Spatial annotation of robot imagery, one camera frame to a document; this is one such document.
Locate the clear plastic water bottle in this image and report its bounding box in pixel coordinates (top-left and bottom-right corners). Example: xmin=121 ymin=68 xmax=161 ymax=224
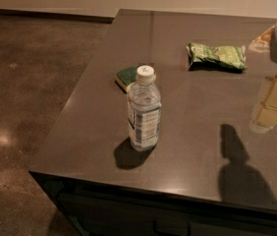
xmin=127 ymin=65 xmax=161 ymax=151

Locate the green snack bag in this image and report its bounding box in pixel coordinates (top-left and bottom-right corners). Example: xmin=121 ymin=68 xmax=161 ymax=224
xmin=186 ymin=42 xmax=248 ymax=73

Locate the green and yellow sponge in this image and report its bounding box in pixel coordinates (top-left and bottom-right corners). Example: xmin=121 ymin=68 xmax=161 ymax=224
xmin=116 ymin=66 xmax=138 ymax=92

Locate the dark counter cabinet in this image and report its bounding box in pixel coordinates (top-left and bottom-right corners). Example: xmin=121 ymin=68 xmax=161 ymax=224
xmin=29 ymin=170 xmax=277 ymax=236

